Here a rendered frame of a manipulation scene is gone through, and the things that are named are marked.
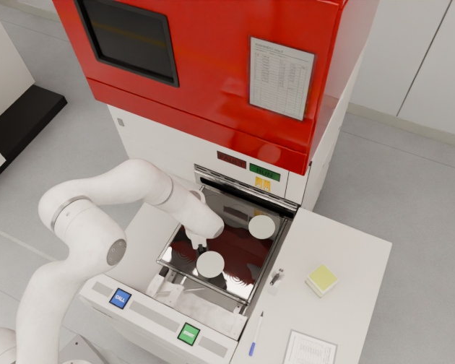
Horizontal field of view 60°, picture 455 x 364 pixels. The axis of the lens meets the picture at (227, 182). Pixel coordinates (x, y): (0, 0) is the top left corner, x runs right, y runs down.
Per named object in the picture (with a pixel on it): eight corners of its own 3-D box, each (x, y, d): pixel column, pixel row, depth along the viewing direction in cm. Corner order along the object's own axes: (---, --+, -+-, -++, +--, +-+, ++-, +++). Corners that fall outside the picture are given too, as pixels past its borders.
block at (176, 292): (176, 285, 142) (175, 282, 139) (185, 289, 141) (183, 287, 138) (165, 305, 138) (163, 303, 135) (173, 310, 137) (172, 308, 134)
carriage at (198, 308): (157, 277, 146) (155, 275, 144) (247, 321, 137) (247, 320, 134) (145, 297, 143) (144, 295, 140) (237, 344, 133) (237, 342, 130)
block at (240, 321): (238, 315, 135) (237, 313, 133) (247, 320, 134) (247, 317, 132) (227, 337, 131) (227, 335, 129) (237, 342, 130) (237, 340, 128)
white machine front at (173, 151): (131, 152, 183) (105, 87, 149) (297, 219, 161) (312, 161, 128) (127, 157, 181) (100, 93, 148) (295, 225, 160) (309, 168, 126)
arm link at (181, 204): (198, 200, 97) (232, 223, 125) (155, 164, 103) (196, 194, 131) (175, 229, 96) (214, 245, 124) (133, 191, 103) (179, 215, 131)
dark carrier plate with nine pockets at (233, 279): (204, 188, 162) (204, 187, 161) (283, 219, 153) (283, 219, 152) (161, 260, 146) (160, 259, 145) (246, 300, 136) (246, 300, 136)
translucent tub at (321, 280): (319, 269, 134) (323, 261, 129) (336, 286, 131) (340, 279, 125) (303, 282, 132) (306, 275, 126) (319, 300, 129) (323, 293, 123)
